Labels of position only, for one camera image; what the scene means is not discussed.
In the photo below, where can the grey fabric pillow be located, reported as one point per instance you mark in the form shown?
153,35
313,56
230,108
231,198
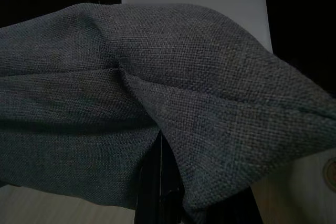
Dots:
183,77

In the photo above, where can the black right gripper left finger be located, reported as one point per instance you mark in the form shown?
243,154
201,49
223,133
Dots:
149,182

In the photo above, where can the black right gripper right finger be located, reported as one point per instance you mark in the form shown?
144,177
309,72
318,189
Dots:
170,203

